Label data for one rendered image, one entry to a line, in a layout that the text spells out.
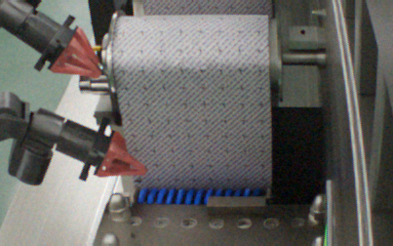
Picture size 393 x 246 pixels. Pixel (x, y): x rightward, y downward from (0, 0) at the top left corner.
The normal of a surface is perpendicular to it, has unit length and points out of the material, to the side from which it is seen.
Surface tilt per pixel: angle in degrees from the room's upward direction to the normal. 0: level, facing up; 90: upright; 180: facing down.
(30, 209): 0
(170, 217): 0
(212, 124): 90
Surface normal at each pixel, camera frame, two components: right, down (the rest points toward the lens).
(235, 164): -0.18, 0.59
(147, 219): -0.13, -0.81
